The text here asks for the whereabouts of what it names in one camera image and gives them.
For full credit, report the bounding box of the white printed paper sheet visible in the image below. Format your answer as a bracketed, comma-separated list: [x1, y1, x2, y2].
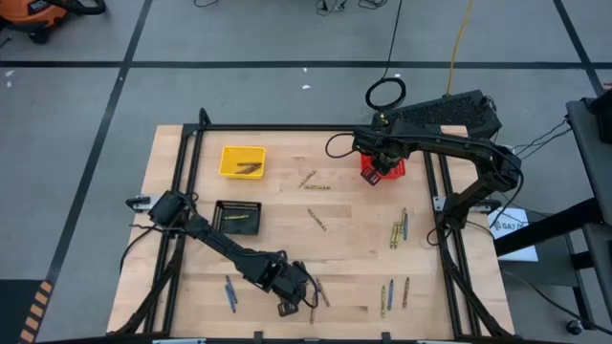
[487, 207, 539, 263]

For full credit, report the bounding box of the orange shop vacuum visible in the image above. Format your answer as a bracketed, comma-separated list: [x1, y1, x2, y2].
[0, 0, 107, 45]

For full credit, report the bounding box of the black aluminium table frame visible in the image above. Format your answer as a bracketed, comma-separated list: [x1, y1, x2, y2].
[112, 107, 515, 340]

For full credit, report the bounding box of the black computer case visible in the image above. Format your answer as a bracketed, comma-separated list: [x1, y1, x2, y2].
[371, 89, 503, 140]

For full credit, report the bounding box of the red plastic basket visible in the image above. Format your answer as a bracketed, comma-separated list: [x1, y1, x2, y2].
[361, 152, 406, 181]

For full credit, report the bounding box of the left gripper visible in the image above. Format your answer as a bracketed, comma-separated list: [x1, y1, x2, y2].
[272, 261, 312, 318]

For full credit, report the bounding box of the grey cable bundle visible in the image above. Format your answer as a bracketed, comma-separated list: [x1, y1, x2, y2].
[496, 117, 573, 163]

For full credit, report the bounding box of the yellow plastic basket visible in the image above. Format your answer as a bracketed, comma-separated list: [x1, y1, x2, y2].
[218, 145, 268, 181]

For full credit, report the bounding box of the black cable tangle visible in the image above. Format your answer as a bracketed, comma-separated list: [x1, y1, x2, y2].
[315, 0, 391, 13]

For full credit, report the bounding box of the black coiled cable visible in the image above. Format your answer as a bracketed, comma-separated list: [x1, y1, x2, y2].
[364, 0, 407, 112]

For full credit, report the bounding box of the yellow hanging cable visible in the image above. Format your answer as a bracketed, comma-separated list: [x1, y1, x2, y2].
[445, 0, 477, 97]

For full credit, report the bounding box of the black plastic basket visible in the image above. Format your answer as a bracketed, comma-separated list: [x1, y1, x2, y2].
[210, 199, 263, 237]

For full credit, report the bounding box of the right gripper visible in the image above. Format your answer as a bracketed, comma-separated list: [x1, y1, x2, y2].
[361, 141, 407, 186]

